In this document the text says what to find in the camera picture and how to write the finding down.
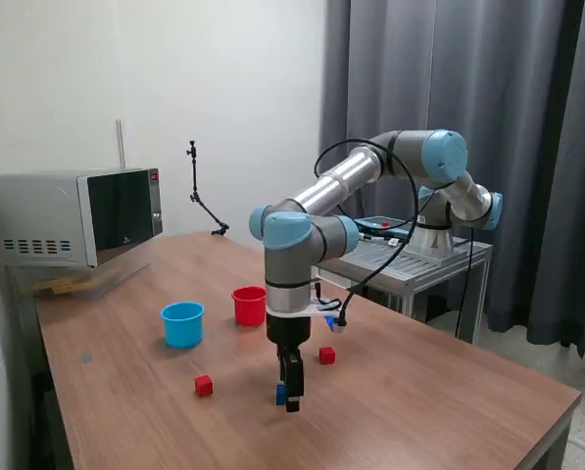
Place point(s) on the silver blue UR5e robot arm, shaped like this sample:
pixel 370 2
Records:
pixel 292 235

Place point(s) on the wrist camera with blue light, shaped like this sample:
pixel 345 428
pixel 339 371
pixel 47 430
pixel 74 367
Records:
pixel 335 324

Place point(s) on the red plastic cup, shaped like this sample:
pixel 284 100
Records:
pixel 248 311

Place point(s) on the blue cube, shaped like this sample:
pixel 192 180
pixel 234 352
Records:
pixel 280 395

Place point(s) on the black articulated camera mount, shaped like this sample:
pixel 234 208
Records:
pixel 194 176

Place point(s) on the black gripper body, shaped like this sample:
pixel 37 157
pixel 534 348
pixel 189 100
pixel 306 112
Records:
pixel 289 333

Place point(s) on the wooden block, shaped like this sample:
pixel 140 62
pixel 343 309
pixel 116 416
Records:
pixel 59 288

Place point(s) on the red cube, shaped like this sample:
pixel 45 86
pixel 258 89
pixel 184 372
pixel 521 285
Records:
pixel 326 356
pixel 203 386

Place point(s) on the blue teach pendant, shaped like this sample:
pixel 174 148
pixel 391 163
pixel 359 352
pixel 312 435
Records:
pixel 392 226

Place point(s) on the round blue table sticker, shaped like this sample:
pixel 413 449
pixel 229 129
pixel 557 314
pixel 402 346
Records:
pixel 85 358

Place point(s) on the blue plastic cup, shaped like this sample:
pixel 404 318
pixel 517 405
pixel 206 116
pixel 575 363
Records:
pixel 184 330

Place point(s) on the grey curtain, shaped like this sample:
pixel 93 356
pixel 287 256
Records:
pixel 556 98

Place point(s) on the silver microwave oven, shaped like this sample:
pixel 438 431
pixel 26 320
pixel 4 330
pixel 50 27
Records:
pixel 37 210

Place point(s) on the grey metal robot stand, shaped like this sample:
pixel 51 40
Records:
pixel 419 267

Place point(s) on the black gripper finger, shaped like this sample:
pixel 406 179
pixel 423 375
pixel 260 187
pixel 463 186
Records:
pixel 281 367
pixel 294 384

